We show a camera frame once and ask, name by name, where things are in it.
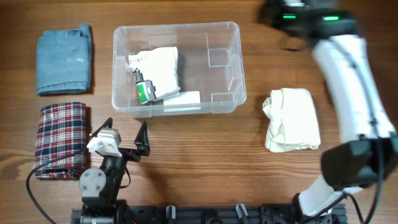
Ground cream cloth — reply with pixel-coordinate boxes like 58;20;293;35
262;88;321;153

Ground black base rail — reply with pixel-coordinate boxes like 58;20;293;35
70;204;348;224

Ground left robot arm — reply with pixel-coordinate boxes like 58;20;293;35
71;118;150;223

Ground clear plastic storage bin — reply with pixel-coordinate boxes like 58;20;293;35
112;21;247;118

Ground folded red plaid shirt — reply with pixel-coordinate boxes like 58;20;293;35
34;102;86;180

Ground white printed t-shirt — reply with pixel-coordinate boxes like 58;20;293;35
128;47;200;105

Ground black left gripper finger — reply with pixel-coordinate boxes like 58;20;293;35
134;121;150;156
90;117;113;137

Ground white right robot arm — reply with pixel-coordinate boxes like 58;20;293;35
259;0;397;223

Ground folded blue denim jeans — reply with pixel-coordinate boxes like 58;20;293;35
35;23;92;96

